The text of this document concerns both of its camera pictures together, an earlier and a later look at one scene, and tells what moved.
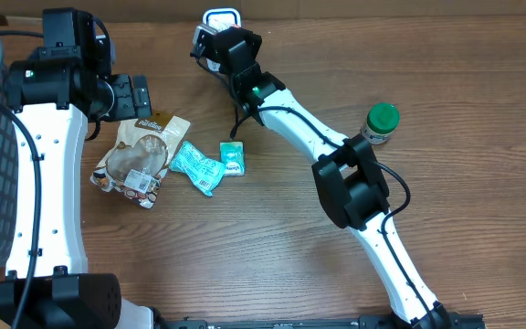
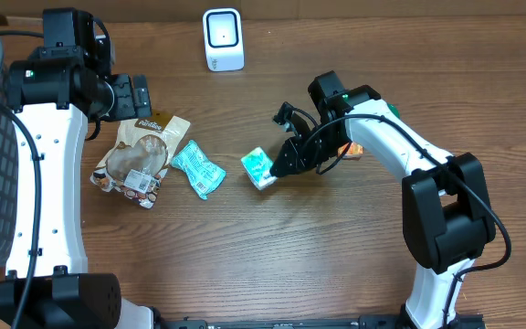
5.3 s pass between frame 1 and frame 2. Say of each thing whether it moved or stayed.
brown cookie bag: stayed
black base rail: stayed
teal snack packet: stayed
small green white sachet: moved
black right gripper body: moved
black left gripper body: stayed
